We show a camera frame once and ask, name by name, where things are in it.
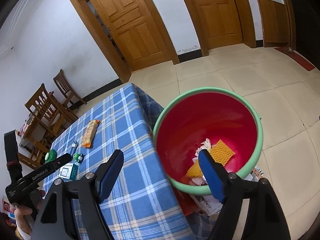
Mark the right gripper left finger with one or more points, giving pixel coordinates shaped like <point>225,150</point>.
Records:
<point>94,188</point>

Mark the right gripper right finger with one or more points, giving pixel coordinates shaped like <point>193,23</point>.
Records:
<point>228,189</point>

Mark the white tissue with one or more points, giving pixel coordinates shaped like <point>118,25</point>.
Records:
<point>197,181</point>

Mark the yellow foam net front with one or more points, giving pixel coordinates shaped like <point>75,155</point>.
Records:
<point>221,153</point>

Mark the yellow foam net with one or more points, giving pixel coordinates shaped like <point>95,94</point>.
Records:
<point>221,153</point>
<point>194,171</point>

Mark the white paper ball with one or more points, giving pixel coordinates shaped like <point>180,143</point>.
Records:
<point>206,145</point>

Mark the person's left hand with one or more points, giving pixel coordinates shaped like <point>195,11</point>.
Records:
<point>23,227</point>

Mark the teal white medicine box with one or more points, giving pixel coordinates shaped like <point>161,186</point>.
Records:
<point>68,171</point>

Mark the green white toy figure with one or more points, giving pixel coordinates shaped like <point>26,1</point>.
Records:
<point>78,157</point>

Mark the wooden dining table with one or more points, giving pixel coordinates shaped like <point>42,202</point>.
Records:
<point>31,135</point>

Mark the green flower-shaped container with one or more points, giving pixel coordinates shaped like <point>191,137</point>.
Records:
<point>50,156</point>

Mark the wooden chair left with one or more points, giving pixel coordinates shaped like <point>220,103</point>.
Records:
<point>33,155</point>

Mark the wooden chair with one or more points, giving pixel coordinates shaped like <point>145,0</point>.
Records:
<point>67,91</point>
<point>33,155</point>
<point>49,112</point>

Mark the blue plaid tablecloth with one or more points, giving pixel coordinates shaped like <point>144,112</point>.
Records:
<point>142,204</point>

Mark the orange snack wrapper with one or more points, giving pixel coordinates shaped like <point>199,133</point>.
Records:
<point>89,133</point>

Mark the wooden chair middle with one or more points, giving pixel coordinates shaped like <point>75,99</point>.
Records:
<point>49,112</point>

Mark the wooden chair far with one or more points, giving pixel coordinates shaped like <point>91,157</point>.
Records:
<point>67,91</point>

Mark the wooden door right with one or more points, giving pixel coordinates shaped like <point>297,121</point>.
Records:
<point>220,23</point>

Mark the wooden door left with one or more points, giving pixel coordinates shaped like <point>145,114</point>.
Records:
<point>130,33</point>

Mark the small wooden cabinet door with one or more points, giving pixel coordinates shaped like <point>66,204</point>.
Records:
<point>275,23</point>

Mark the blue figurine keychain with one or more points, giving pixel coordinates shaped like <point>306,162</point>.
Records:
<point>73,147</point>

